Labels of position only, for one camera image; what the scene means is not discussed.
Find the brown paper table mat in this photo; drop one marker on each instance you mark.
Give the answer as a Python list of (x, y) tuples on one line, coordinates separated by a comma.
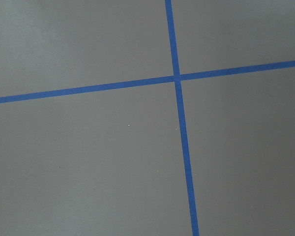
[(147, 117)]

